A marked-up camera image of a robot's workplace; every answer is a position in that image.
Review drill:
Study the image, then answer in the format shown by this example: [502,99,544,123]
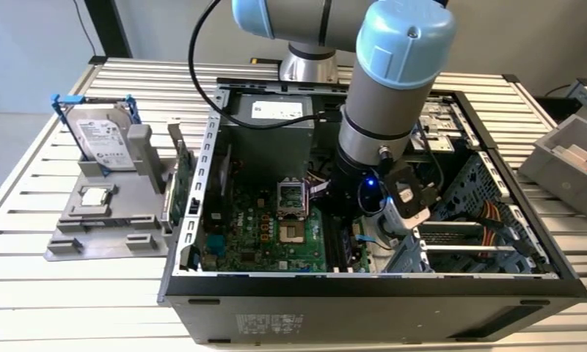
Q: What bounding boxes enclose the white box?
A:
[553,144,587,166]

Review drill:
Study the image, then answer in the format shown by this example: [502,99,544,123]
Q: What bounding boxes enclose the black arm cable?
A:
[188,0,343,129]

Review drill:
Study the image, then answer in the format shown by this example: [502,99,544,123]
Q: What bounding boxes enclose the silver drive cage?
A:
[410,93,480,155]

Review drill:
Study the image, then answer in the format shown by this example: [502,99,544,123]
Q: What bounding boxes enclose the yellow red power wires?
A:
[477,199,510,257]

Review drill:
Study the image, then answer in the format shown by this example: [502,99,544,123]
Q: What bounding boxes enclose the CPU socket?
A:
[279,219,309,245]

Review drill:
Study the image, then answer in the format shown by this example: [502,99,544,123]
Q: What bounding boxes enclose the grey plastic bin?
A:
[518,114,587,218]

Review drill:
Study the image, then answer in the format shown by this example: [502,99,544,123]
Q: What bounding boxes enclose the metal disk bay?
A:
[383,219,557,274]

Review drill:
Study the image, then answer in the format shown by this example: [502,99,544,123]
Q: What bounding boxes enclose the wire locking lever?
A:
[303,185,319,218]

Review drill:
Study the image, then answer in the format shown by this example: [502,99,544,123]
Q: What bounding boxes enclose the grey parts rack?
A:
[46,124,182,262]

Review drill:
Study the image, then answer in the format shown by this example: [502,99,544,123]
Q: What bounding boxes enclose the green motherboard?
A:
[200,181,373,274]

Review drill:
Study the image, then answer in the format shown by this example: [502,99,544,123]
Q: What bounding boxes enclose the metal socket cover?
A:
[277,177,309,217]

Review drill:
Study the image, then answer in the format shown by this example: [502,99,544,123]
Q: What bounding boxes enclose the grey power supply unit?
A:
[222,93,318,184]

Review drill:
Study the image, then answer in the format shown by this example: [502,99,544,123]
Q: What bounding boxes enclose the black PC case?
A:
[156,76,587,345]

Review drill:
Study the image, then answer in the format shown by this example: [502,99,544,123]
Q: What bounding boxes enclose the white yellow supply wires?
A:
[306,172,334,192]

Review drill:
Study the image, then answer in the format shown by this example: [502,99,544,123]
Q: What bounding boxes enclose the black frame post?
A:
[86,0,134,59]

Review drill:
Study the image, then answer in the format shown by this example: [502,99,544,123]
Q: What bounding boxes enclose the black RAM slot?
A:
[335,223,347,273]
[329,219,342,273]
[341,223,353,273]
[325,218,337,273]

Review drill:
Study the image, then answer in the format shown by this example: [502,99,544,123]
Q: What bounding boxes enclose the blue tipped data wire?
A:
[354,233,398,250]

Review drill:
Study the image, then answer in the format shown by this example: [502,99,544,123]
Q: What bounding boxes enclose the green graphics card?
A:
[160,117,196,235]

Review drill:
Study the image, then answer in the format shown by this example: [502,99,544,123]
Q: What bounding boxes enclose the hard disk in blue carrier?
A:
[51,93,143,172]

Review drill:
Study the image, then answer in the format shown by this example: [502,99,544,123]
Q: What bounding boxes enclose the silver CPU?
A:
[80,188,110,206]

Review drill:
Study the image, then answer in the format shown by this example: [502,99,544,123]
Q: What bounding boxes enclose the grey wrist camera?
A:
[398,207,431,231]

